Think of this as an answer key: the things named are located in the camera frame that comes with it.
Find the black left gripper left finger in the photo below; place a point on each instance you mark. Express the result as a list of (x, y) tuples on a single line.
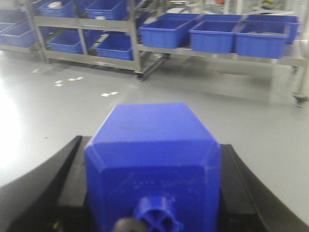
[(50, 198)]

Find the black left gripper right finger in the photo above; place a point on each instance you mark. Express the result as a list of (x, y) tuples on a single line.
[(247, 205)]

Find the blue bottle-shaped part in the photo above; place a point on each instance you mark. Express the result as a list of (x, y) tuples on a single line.
[(155, 162)]

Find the right steel shelf rack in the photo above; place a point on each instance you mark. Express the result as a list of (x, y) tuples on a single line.
[(289, 57)]

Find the steel shelf rack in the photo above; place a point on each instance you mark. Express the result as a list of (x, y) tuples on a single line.
[(49, 18), (289, 57)]

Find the far steel shelf rack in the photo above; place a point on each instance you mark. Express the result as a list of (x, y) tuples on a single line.
[(49, 18)]

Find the blue bin far left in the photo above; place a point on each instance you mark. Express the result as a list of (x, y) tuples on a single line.
[(20, 35)]

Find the blue destination bin right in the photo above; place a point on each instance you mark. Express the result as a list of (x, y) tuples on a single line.
[(265, 36)]

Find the blue destination bin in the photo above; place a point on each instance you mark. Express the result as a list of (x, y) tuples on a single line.
[(214, 33), (170, 30), (265, 36)]

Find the blue destination bin middle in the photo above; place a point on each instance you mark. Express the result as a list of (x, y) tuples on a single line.
[(214, 33)]

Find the blue destination bin left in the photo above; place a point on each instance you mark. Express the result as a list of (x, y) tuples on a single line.
[(170, 30)]

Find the blue bin far upper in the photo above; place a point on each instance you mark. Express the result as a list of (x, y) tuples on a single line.
[(109, 9)]

